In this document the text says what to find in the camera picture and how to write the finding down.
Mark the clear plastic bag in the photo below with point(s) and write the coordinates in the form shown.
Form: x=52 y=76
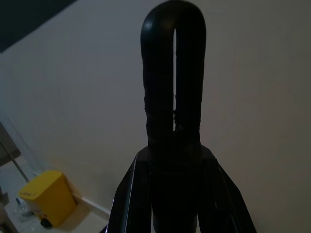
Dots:
x=23 y=211

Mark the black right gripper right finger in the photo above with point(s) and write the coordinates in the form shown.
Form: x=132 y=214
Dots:
x=218 y=199

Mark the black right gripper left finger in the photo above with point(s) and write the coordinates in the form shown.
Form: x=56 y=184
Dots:
x=131 y=194

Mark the white baseboard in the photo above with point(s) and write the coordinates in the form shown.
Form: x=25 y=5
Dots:
x=94 y=206

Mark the yellow plastic bin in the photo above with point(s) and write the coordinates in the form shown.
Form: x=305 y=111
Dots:
x=53 y=199

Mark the grey metal pole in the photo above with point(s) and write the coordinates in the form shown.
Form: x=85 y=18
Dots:
x=14 y=161

